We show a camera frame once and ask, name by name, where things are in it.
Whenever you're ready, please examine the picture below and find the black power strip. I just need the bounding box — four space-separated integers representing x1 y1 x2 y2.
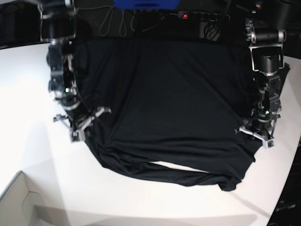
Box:
177 11 222 22

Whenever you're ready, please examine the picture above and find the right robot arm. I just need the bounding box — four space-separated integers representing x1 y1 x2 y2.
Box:
37 0 143 141

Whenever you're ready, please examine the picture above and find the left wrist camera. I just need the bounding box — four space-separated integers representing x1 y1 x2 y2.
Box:
262 138 275 149

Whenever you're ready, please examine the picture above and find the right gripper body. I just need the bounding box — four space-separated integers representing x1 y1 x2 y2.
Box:
53 106 111 134

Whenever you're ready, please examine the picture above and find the black t-shirt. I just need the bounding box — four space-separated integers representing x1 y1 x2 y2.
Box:
72 37 291 193

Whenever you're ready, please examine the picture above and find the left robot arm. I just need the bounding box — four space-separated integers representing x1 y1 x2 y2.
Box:
238 0 301 149

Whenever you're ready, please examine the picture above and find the white cardboard box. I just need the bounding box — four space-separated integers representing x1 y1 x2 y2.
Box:
0 171 43 226

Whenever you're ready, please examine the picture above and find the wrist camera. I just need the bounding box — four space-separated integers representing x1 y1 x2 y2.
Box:
70 130 86 143
262 138 275 149

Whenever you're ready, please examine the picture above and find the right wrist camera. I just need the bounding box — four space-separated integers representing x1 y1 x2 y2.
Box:
70 130 86 143

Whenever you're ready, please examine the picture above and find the blue box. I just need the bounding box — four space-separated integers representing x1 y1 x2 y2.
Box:
113 0 180 10

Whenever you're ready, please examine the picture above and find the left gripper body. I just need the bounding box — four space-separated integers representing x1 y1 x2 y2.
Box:
235 113 280 144

